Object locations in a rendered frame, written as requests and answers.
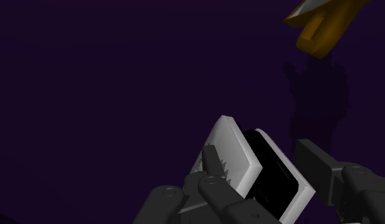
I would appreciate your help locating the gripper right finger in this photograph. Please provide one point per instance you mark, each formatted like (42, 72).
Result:
(344, 183)

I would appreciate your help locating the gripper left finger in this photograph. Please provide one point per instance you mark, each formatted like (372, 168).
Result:
(210, 189)

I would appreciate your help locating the white box with black inside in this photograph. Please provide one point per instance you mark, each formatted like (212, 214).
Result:
(241, 161)

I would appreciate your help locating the yellow angular object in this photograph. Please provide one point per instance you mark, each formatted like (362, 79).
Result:
(319, 28)

